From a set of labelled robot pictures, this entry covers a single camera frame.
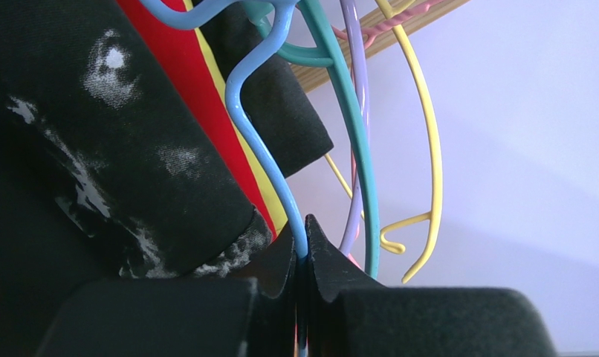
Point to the black white-patterned trousers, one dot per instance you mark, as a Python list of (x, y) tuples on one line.
[(104, 172)]

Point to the blue wire hanger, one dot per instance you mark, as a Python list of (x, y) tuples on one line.
[(283, 12)]

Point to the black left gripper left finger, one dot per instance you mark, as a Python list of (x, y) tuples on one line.
[(249, 313)]

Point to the wooden clothes rack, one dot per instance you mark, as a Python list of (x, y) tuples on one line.
[(311, 78)]

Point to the yellow garment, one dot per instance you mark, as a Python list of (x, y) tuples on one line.
[(207, 103)]

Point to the pink wire hanger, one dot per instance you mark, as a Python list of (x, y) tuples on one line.
[(395, 17)]

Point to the red garment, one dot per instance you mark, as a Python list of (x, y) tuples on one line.
[(189, 63)]

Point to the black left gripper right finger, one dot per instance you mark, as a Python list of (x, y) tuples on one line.
[(354, 315)]

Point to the black garment on rack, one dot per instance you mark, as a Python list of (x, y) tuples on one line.
[(272, 98)]

